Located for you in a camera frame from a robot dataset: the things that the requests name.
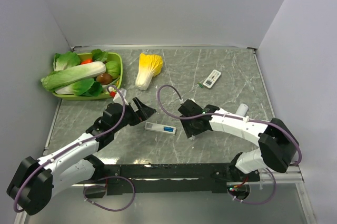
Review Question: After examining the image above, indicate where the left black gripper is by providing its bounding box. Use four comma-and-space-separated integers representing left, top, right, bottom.
112, 96, 156, 133

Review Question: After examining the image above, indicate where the grey white remote control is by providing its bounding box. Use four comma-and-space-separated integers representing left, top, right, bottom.
145, 122, 176, 135

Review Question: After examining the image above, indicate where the blue AAA battery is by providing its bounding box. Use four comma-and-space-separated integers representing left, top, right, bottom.
163, 126, 175, 133

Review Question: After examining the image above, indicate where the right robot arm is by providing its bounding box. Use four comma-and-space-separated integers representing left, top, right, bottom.
178, 100, 299, 181

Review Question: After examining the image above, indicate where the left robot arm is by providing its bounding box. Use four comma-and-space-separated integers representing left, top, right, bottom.
6, 98, 156, 215

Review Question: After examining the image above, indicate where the white remote with screen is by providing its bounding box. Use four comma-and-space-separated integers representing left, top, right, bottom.
203, 70, 222, 89

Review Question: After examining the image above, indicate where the plain white remote control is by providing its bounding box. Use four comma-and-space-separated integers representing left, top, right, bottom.
235, 103, 249, 116

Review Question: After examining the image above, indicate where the brown mushroom toy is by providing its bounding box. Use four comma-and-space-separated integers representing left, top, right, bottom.
96, 73, 113, 85

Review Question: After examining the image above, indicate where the round green lettuce toy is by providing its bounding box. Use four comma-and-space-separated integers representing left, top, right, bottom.
105, 61, 121, 79

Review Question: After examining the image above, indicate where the bok choy toy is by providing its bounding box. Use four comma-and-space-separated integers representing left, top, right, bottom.
55, 79, 103, 97

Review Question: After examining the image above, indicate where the yellow cabbage toy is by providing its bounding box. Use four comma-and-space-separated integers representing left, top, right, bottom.
135, 53, 164, 91

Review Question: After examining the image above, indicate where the green plastic basket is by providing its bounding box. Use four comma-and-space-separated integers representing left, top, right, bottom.
52, 51, 123, 101

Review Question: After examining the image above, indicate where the red tomato toy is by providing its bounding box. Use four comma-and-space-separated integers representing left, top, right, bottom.
81, 59, 93, 65

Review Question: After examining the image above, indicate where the long napa cabbage toy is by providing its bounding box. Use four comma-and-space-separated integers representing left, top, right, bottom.
41, 61, 106, 92

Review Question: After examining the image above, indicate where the green leaf toy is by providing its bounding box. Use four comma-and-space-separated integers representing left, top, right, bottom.
53, 51, 81, 71

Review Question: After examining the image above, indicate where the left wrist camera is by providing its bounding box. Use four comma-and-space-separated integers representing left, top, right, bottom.
110, 89, 128, 105

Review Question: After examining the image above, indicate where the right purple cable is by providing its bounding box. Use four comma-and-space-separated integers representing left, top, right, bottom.
156, 84, 302, 167

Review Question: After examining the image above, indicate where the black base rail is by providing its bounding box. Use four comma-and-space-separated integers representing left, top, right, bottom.
83, 163, 260, 196

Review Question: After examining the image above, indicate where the aluminium frame rail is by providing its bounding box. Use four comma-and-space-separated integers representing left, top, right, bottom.
42, 162, 305, 185

